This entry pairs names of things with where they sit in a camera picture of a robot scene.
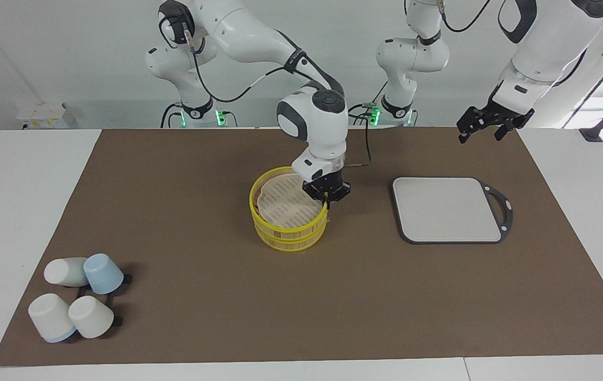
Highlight yellow bamboo steamer lid tier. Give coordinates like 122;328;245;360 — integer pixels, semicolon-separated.
249;166;330;240

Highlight yellow bamboo steamer base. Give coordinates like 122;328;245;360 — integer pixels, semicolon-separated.
254;214;329;253

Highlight grey cutting board black rim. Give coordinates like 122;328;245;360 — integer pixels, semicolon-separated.
389;177;514;245

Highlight brown table mat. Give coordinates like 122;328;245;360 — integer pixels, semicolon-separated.
0;126;603;368

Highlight light blue cup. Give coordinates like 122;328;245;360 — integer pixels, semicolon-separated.
83;253;125;295

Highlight plain white cup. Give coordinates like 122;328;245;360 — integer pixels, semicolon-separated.
68;295;115;340

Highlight white cup lying sideways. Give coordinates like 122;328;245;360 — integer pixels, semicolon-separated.
43;257;91;288

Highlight white cup with blue rim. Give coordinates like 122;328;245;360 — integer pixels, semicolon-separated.
28;293;77;343

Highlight black left base cable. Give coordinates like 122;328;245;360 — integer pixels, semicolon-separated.
348;81;388;127

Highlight black base cable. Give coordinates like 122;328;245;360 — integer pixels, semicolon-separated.
160;103;183;129
348;81;388;127

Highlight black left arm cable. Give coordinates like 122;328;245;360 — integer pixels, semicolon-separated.
440;0;493;33

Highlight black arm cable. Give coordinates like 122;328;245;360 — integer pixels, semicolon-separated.
440;0;493;33
184;30;374;169

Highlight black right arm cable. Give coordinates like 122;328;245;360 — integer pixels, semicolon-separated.
184;30;374;169

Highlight black right base cable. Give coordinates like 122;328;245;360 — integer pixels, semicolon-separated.
160;103;183;129

